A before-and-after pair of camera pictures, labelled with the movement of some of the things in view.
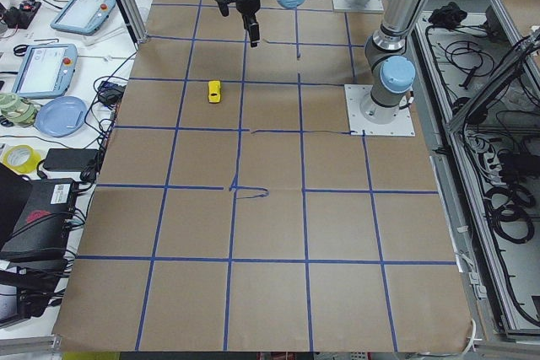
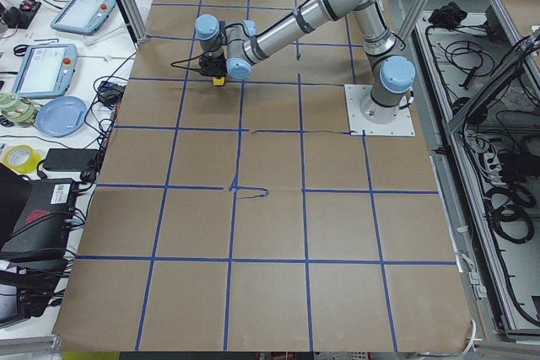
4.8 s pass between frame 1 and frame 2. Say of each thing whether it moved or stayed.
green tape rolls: stayed
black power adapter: stayed
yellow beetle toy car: moved
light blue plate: stayed
